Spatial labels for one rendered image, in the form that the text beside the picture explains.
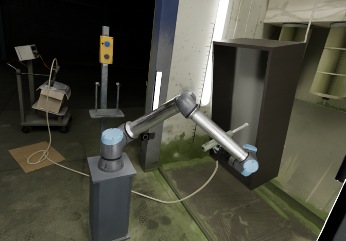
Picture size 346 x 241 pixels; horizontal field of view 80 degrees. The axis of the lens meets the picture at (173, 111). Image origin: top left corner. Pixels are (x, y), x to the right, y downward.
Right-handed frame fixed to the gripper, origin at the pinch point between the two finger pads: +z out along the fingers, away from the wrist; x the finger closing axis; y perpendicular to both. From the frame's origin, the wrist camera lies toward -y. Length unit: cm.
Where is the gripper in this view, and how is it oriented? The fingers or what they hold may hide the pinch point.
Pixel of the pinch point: (214, 144)
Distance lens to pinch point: 176.9
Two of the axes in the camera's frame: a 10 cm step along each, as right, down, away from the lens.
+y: 2.0, 8.4, 5.1
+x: 8.4, -4.2, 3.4
